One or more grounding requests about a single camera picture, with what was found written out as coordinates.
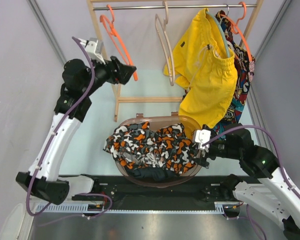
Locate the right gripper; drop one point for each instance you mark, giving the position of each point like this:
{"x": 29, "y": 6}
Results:
{"x": 201, "y": 160}

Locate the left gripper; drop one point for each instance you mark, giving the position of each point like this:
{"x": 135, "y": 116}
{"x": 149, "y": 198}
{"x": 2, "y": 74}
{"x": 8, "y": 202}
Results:
{"x": 122, "y": 73}

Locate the orange hanger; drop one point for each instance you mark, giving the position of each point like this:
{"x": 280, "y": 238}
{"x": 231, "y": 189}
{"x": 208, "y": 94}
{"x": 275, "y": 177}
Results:
{"x": 116, "y": 39}
{"x": 236, "y": 30}

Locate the orange black camouflage shorts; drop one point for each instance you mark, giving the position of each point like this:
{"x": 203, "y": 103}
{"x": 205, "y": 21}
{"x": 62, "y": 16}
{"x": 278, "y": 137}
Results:
{"x": 137, "y": 148}

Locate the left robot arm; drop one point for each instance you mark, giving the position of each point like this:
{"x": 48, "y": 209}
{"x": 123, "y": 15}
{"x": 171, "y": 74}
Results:
{"x": 79, "y": 82}

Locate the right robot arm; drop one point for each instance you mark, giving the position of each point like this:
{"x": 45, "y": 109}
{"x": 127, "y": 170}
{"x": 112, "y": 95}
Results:
{"x": 259, "y": 163}

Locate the beige wooden hanger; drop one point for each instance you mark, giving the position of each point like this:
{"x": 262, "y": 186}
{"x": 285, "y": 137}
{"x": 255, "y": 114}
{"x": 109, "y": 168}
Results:
{"x": 160, "y": 27}

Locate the dark navy shorts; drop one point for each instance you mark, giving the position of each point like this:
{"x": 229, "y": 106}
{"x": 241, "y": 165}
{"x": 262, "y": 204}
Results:
{"x": 156, "y": 174}

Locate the yellow shorts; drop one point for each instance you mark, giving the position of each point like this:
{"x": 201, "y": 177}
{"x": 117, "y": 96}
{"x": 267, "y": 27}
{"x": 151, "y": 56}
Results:
{"x": 205, "y": 69}

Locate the teal hanger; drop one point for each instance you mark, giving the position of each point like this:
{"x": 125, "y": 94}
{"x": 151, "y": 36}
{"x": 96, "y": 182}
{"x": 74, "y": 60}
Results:
{"x": 225, "y": 43}

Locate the colourful patterned shorts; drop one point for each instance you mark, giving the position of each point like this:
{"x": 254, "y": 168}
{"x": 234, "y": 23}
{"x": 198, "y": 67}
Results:
{"x": 244, "y": 63}

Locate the translucent pink laundry basket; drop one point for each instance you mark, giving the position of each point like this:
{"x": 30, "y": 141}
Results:
{"x": 156, "y": 123}

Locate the metal hanging rod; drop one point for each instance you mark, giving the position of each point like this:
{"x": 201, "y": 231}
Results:
{"x": 156, "y": 7}

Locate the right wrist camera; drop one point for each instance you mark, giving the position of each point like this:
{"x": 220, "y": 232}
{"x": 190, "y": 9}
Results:
{"x": 201, "y": 138}

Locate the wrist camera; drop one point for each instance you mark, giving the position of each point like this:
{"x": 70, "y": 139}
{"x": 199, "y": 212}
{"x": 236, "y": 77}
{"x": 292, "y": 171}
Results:
{"x": 201, "y": 138}
{"x": 94, "y": 48}

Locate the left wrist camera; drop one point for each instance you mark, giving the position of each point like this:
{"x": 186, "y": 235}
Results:
{"x": 94, "y": 48}

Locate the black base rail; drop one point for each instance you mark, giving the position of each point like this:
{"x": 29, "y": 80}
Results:
{"x": 199, "y": 193}

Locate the white cable duct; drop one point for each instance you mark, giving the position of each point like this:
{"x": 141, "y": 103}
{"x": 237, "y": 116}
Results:
{"x": 89, "y": 208}

